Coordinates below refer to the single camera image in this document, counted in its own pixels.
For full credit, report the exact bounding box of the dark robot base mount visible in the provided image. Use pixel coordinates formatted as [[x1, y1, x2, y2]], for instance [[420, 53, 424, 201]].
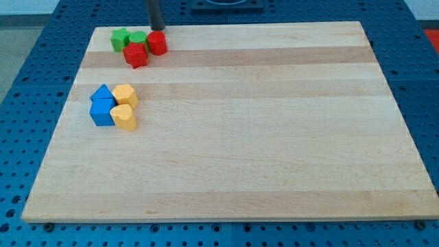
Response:
[[189, 0, 264, 12]]

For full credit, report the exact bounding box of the green cylinder block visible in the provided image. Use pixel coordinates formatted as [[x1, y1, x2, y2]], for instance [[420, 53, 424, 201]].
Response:
[[128, 31, 149, 51]]

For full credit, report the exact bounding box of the green star block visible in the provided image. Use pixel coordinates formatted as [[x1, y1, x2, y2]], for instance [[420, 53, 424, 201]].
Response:
[[110, 27, 130, 52]]

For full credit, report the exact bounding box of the wooden board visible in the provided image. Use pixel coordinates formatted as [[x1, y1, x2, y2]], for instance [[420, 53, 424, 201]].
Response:
[[22, 21, 438, 224]]

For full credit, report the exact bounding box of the yellow heart block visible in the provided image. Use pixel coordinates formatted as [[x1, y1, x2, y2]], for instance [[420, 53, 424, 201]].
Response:
[[110, 104, 137, 132]]

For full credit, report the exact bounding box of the red cylinder block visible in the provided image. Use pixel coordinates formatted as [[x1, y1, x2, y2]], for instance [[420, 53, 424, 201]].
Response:
[[147, 31, 167, 56]]

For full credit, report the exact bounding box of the blue triangle block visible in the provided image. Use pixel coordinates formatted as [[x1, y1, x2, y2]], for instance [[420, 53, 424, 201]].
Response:
[[90, 84, 114, 102]]

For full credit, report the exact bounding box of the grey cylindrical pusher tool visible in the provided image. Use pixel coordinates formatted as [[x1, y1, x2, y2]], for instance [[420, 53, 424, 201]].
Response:
[[145, 0, 165, 31]]

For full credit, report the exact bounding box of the yellow hexagon block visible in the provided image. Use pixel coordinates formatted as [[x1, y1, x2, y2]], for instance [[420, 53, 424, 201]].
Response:
[[112, 84, 139, 109]]

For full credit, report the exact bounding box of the red star block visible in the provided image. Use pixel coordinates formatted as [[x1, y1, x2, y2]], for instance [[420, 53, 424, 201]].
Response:
[[122, 43, 148, 69]]

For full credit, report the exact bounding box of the blue cube block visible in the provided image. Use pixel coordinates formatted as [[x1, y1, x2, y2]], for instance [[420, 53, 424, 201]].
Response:
[[89, 99, 116, 126]]

